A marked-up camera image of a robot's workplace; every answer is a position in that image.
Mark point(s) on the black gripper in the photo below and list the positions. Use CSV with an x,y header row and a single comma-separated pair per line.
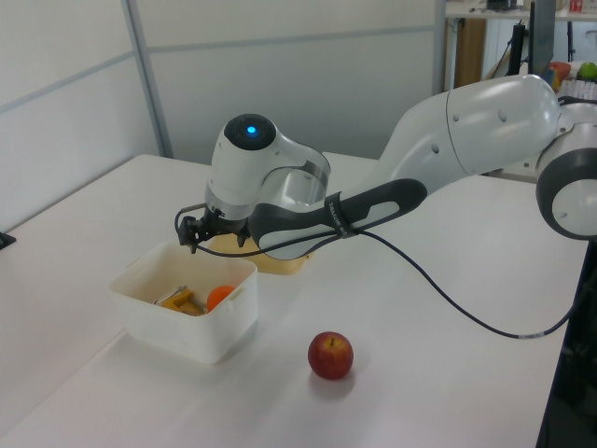
x,y
224,225

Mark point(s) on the orange mandarin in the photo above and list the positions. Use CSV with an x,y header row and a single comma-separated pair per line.
x,y
219,297

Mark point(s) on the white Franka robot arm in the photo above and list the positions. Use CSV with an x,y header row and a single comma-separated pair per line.
x,y
466,135

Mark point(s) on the white plastic container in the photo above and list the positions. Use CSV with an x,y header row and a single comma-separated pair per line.
x,y
186,331

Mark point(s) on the orange clamp tool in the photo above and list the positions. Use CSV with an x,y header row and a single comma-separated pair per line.
x,y
182,301

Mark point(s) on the red apple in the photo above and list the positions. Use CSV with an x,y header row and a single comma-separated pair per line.
x,y
330,355

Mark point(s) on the black table clamp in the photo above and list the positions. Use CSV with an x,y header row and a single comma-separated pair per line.
x,y
5,241

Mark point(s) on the green apple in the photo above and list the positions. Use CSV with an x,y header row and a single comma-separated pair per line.
x,y
587,71

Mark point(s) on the grey partition post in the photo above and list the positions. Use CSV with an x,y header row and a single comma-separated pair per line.
x,y
149,79

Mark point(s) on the black robot mount frame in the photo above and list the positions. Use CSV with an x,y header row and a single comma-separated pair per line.
x,y
566,373

